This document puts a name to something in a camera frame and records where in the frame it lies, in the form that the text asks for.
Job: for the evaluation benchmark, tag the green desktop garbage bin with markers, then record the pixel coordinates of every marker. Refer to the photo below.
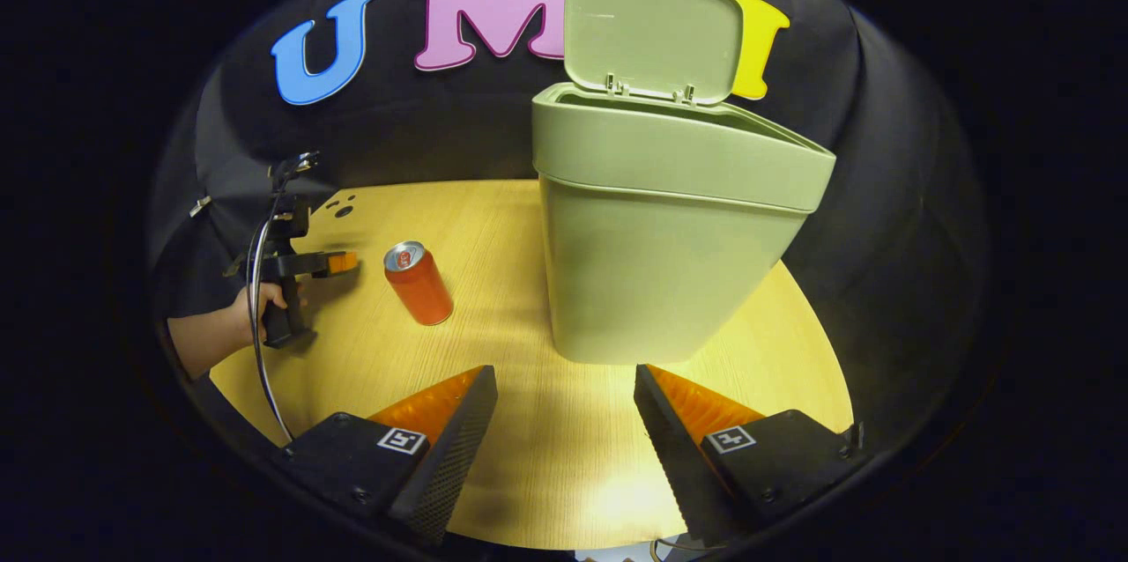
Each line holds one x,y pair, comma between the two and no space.
661,236

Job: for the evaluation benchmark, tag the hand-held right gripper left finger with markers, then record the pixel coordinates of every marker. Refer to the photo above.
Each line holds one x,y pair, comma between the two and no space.
454,447

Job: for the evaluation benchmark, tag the wooden desktop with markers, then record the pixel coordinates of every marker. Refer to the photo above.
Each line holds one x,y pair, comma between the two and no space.
493,280

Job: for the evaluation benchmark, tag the red pop can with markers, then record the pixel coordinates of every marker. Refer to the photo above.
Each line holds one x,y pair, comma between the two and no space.
421,284

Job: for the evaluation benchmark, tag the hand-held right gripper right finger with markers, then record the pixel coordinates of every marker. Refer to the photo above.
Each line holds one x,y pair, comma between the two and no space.
674,447

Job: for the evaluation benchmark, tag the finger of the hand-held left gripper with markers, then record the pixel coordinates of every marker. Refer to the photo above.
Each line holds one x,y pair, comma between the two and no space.
342,262

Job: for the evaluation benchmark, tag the silver cloth clip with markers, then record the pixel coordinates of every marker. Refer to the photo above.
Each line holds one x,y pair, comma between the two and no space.
200,206

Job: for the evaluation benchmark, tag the black backdrop cloth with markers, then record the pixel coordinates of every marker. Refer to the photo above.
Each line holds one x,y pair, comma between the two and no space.
405,130

